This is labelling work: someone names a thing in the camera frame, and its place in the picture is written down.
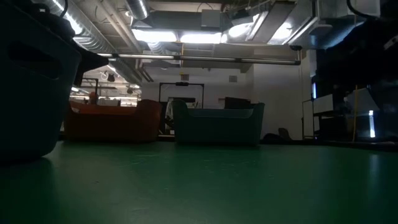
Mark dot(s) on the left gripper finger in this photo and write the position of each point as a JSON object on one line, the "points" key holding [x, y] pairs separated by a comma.
{"points": [[91, 60]]}

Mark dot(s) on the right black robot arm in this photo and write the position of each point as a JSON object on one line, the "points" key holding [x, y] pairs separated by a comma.
{"points": [[357, 56]]}

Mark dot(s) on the orange plastic basket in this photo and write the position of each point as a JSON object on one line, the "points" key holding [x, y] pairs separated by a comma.
{"points": [[112, 124]]}

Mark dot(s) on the grey-blue plastic basket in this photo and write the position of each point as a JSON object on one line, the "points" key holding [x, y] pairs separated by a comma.
{"points": [[31, 109]]}

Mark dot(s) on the white cloth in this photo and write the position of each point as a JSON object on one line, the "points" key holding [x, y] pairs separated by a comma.
{"points": [[169, 113]]}

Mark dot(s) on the long silver ceiling pipe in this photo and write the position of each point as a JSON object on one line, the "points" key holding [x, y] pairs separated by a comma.
{"points": [[202, 58]]}

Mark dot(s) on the grey ceiling box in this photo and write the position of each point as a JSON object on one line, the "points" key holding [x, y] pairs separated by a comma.
{"points": [[211, 18]]}

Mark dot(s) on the teal plastic basket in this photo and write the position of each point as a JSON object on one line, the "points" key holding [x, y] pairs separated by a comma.
{"points": [[217, 127]]}

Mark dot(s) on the green table mat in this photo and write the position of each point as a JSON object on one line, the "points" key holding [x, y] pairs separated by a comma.
{"points": [[199, 186]]}

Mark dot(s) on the white cabinet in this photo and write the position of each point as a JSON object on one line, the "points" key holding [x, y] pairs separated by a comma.
{"points": [[321, 104]]}

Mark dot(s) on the lit white strip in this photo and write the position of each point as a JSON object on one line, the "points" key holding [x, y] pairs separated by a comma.
{"points": [[372, 124]]}

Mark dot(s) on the black hanging camera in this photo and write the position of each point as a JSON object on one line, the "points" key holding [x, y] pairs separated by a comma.
{"points": [[111, 77]]}

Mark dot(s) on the round ribbed ceiling duct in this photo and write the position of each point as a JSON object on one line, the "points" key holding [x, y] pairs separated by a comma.
{"points": [[138, 7]]}

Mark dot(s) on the black background gantry frame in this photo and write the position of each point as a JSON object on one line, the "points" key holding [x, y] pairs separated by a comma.
{"points": [[182, 84]]}

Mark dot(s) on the rectangular metal air duct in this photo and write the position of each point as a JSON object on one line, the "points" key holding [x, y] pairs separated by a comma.
{"points": [[273, 21]]}

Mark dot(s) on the black dome camera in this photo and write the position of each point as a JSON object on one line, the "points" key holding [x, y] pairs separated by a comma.
{"points": [[296, 47]]}

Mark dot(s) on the large grey air duct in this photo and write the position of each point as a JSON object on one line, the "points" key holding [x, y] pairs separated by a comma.
{"points": [[329, 18]]}

